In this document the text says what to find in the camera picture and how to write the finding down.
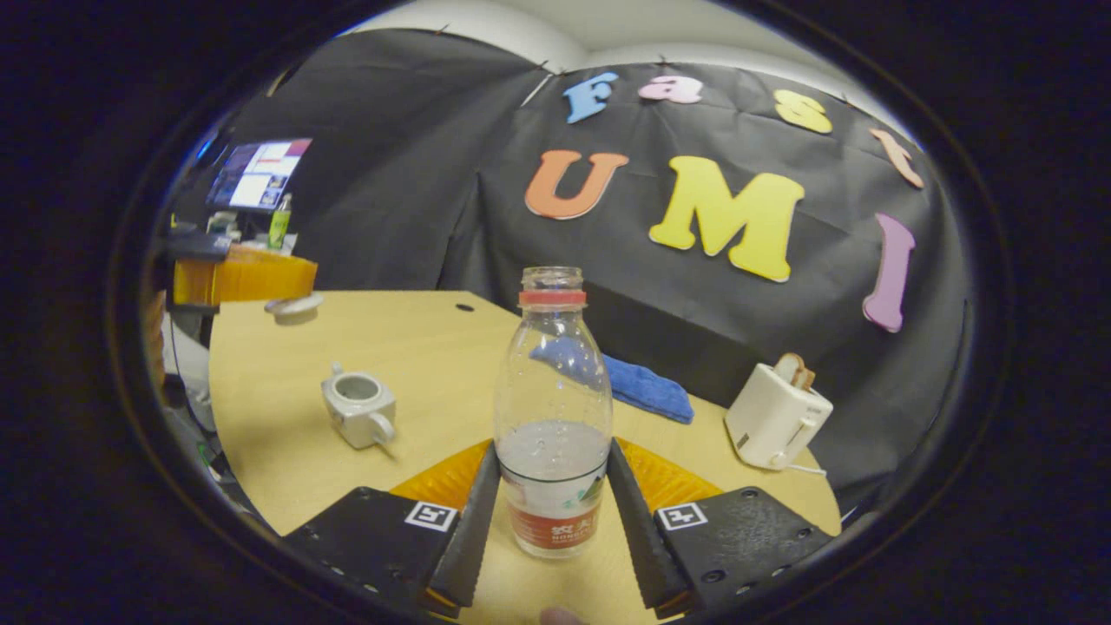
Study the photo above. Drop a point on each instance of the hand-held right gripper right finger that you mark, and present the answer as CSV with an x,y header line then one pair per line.
x,y
642,538

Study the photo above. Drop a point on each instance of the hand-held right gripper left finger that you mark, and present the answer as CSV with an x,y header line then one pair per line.
x,y
473,538

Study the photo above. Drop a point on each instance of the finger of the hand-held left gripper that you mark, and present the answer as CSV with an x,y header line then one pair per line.
x,y
252,278

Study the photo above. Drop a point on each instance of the clear plastic water bottle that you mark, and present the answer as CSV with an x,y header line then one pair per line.
x,y
551,391

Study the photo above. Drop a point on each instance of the white floral teacup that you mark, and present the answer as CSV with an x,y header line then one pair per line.
x,y
356,417

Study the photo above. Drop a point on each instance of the green drink bottle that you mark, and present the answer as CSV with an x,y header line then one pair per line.
x,y
279,227

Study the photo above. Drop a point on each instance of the computer monitor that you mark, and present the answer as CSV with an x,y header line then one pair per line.
x,y
260,174

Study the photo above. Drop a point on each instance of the blue towel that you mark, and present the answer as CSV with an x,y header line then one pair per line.
x,y
647,391

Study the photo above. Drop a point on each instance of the white toaster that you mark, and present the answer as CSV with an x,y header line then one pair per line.
x,y
772,417

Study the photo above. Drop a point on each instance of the toast slice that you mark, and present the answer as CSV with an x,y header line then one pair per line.
x,y
794,371

